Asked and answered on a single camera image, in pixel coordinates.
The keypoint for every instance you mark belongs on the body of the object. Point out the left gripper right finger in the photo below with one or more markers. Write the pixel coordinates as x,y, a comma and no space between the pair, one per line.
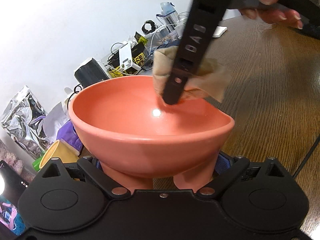
228,170

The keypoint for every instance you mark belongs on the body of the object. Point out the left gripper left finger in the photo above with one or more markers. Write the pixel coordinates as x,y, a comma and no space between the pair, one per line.
99,179

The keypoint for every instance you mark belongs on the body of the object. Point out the orange bowl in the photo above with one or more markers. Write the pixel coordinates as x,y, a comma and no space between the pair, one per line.
138,138

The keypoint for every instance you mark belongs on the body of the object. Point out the beige cleaning cloth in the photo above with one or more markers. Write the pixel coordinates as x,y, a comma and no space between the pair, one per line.
211,79

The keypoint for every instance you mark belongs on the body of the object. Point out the person right hand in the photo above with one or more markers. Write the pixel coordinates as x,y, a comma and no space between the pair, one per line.
287,18

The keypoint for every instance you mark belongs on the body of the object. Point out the silver laptop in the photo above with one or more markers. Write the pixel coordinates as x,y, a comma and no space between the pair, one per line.
219,31

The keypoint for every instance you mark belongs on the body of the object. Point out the yellow ceramic mug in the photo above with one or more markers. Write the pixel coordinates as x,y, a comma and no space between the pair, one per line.
60,149

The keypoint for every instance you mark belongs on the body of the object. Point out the clear water bottle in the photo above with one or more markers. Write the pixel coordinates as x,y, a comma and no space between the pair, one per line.
168,15

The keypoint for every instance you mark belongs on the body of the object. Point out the purple tissue pack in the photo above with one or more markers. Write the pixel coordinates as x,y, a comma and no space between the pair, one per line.
68,134

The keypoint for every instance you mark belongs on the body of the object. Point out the green plastic item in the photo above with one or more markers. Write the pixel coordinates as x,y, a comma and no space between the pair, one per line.
38,163

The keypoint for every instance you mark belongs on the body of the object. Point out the black tablet with screen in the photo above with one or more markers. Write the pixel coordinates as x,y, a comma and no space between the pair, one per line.
12,187

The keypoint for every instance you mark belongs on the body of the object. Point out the silver foil bag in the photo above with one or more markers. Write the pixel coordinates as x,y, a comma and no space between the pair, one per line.
23,120

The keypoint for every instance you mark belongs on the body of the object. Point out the black cylindrical speaker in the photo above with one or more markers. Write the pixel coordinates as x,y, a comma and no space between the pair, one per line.
89,72

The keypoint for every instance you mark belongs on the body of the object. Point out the white power adapter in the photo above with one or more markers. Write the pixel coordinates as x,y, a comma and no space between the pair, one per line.
126,63

